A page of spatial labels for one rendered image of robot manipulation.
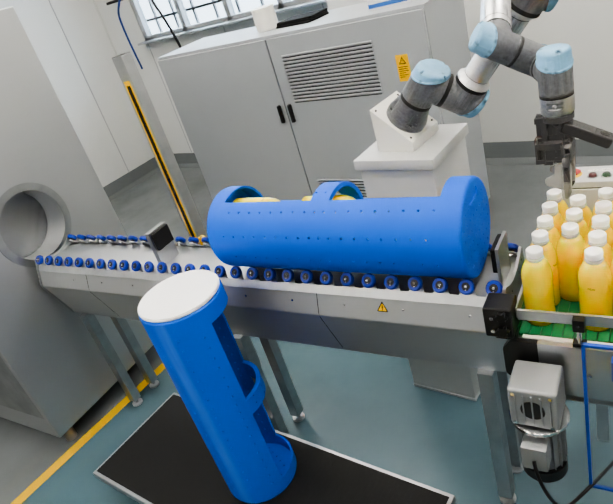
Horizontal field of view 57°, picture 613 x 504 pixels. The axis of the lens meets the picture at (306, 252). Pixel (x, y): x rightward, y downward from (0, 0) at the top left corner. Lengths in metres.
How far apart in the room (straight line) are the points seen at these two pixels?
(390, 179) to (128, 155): 5.20
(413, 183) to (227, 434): 1.09
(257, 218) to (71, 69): 5.11
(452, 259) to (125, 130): 5.80
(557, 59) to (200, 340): 1.24
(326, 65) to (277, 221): 1.90
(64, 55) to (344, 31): 3.95
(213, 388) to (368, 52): 2.13
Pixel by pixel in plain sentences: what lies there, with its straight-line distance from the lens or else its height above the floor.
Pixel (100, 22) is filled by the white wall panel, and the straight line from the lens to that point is 7.03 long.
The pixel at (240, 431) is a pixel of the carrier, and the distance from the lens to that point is 2.05.
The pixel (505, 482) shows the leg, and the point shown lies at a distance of 2.21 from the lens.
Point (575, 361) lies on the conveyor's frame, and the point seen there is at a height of 0.85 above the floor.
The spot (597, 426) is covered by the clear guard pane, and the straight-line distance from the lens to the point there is 1.61.
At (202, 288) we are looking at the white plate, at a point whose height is 1.04.
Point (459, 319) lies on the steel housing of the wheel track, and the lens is 1.66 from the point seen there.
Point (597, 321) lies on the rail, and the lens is 1.47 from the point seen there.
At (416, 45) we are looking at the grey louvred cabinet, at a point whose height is 1.25.
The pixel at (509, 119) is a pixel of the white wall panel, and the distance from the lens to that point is 4.59.
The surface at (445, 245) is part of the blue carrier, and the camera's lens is 1.51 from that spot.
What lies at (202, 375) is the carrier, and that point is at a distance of 1.88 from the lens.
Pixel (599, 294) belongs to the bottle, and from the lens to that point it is 1.47.
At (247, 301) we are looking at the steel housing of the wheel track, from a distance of 2.03.
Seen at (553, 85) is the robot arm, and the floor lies 1.46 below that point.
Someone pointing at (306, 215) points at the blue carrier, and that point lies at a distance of 1.69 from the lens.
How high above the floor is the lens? 1.89
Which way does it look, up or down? 28 degrees down
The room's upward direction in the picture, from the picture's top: 18 degrees counter-clockwise
